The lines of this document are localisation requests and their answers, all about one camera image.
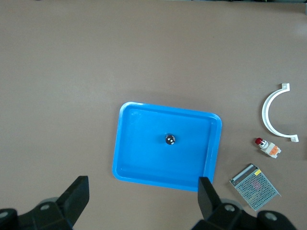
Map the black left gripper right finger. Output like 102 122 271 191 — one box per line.
191 177 298 230

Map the blue plastic tray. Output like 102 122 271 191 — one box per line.
112 101 223 193

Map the metal mesh power supply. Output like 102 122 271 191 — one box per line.
229 163 282 212

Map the white semicircular pipe clamp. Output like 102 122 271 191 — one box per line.
261 82 299 143

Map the small black capacitor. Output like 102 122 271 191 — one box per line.
165 133 176 146

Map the brown table mat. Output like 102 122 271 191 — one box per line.
0 0 307 230

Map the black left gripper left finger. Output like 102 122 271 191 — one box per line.
0 175 90 230

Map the red cap white pushbutton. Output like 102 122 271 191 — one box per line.
254 137 282 159

